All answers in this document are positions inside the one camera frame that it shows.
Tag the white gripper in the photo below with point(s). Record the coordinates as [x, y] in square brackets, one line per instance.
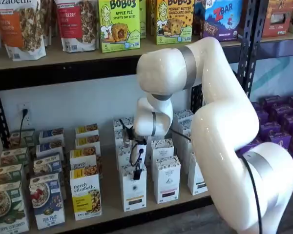
[143, 159]

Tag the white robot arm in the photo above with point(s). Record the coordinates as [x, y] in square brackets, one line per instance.
[222, 122]

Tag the white tea box pink strip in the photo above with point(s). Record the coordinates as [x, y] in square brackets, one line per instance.
[161, 151]
[167, 180]

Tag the white tea box green strip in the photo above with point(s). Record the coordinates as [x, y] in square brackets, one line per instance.
[195, 180]
[185, 126]
[185, 151]
[185, 115]

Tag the yellow white granola box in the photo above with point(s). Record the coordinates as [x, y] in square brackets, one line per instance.
[85, 195]
[86, 141]
[84, 158]
[86, 129]

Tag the blue cereal box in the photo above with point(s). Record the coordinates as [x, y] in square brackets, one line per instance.
[51, 134]
[50, 147]
[47, 202]
[47, 163]

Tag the green cereal box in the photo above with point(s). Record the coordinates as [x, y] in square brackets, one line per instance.
[28, 137]
[13, 157]
[7, 174]
[9, 209]

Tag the black metal shelf unit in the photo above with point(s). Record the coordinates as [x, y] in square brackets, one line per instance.
[280, 50]
[63, 75]

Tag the green Bobo's apple pie box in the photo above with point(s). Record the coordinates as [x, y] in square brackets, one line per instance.
[119, 24]
[143, 19]

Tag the yellow Bobo's peanut butter box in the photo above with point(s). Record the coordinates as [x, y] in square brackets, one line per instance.
[173, 24]

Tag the blue ZBar box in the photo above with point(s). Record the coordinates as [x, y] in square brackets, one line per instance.
[222, 22]

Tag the orange brown snack box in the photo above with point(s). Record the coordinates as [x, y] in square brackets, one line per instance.
[276, 22]

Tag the granola bag red label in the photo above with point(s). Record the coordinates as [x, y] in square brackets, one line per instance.
[70, 24]

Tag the white granola bag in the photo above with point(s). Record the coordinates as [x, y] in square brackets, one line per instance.
[47, 24]

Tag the granola bag orange label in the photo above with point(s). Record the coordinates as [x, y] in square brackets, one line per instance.
[14, 36]

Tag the white wall outlet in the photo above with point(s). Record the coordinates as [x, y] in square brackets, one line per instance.
[19, 107]

